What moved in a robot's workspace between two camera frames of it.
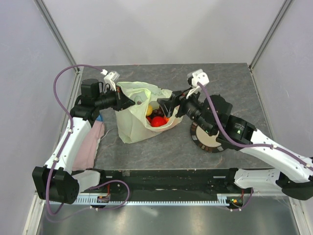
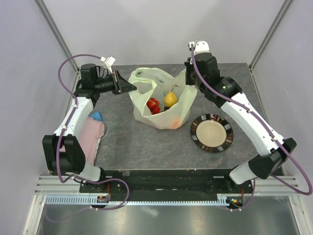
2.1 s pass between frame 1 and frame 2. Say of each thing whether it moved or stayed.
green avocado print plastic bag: moved
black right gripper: moved
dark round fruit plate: stayed
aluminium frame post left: stayed
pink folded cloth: stayed
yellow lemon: moved
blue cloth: stayed
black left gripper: moved
